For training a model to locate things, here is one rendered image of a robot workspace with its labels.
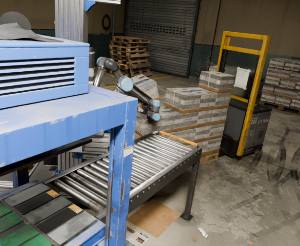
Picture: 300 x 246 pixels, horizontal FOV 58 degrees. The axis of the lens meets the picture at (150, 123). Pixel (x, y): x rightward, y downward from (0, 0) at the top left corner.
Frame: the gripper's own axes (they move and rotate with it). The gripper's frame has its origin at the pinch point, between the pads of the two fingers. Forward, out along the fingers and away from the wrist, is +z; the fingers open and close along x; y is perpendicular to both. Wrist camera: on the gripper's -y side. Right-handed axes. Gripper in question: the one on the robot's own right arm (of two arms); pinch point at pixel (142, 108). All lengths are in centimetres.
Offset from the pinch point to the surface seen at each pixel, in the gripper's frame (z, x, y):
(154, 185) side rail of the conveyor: -108, 44, -6
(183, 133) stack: 13, -49, -63
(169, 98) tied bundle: 40, -53, -23
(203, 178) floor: -13, -51, -124
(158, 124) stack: 6.6, -16.0, -31.4
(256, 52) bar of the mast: 21, -187, -3
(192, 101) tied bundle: 15, -72, -27
